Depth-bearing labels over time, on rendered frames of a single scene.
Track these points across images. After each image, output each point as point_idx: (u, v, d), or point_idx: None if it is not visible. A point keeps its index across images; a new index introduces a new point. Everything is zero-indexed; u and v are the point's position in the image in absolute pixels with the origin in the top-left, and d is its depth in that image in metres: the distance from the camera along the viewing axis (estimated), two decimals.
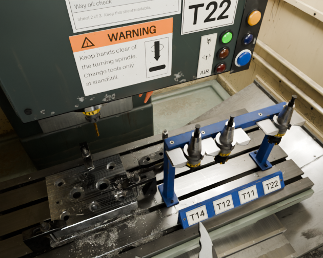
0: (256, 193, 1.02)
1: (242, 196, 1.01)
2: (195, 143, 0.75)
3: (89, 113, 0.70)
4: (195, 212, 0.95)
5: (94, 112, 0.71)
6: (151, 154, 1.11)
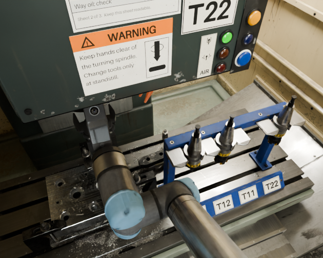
0: (256, 193, 1.02)
1: (242, 196, 1.01)
2: (195, 144, 0.75)
3: None
4: None
5: None
6: (151, 154, 1.11)
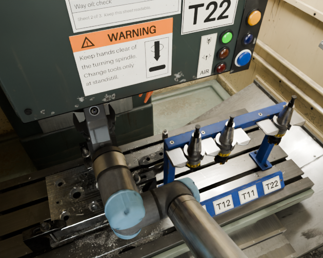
0: (256, 193, 1.02)
1: (242, 196, 1.01)
2: (195, 144, 0.75)
3: None
4: None
5: None
6: (151, 154, 1.11)
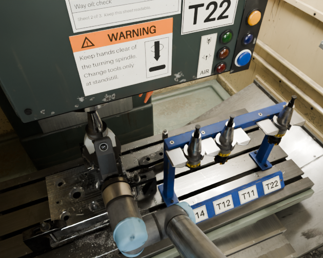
0: (256, 193, 1.02)
1: (242, 196, 1.01)
2: (195, 144, 0.75)
3: None
4: (195, 212, 0.95)
5: None
6: (151, 154, 1.11)
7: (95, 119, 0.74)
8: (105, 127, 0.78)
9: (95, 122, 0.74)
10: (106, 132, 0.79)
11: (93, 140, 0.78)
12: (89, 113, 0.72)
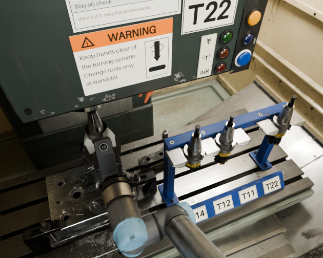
0: (256, 193, 1.02)
1: (242, 196, 1.01)
2: (195, 144, 0.75)
3: None
4: (195, 212, 0.95)
5: None
6: (151, 154, 1.11)
7: (95, 119, 0.74)
8: (105, 128, 0.78)
9: (95, 122, 0.74)
10: (106, 132, 0.79)
11: (93, 140, 0.78)
12: (89, 113, 0.72)
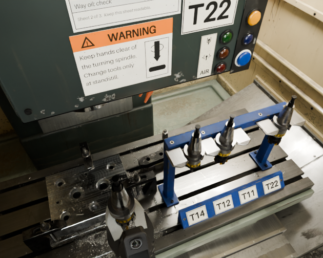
0: (256, 193, 1.02)
1: (242, 196, 1.01)
2: (195, 144, 0.75)
3: (123, 221, 0.63)
4: (195, 212, 0.95)
5: (128, 219, 0.63)
6: (151, 154, 1.11)
7: (122, 197, 0.57)
8: (133, 202, 0.61)
9: (121, 200, 0.57)
10: (134, 207, 0.62)
11: (117, 219, 0.61)
12: (115, 192, 0.56)
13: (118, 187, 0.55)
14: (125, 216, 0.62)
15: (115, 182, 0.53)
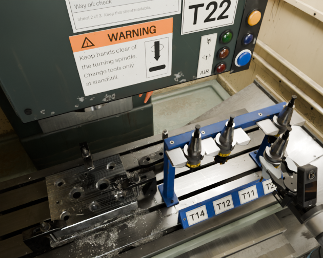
0: (256, 193, 1.02)
1: (242, 196, 1.01)
2: (195, 144, 0.75)
3: (274, 168, 0.81)
4: (195, 212, 0.95)
5: (278, 166, 0.81)
6: (151, 154, 1.11)
7: (286, 145, 0.75)
8: (285, 152, 0.79)
9: (285, 147, 0.75)
10: (284, 156, 0.80)
11: (274, 164, 0.79)
12: (284, 140, 0.73)
13: (288, 135, 0.73)
14: None
15: (289, 131, 0.71)
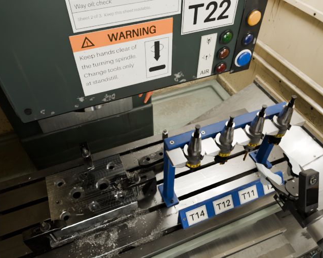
0: (256, 193, 1.02)
1: (242, 196, 1.01)
2: (195, 144, 0.75)
3: (254, 145, 0.87)
4: (195, 212, 0.95)
5: (257, 144, 0.87)
6: (151, 154, 1.11)
7: (263, 122, 0.81)
8: (264, 129, 0.85)
9: (262, 124, 0.81)
10: None
11: (253, 141, 0.85)
12: (261, 117, 0.80)
13: (264, 112, 0.79)
14: (258, 140, 0.86)
15: (265, 108, 0.77)
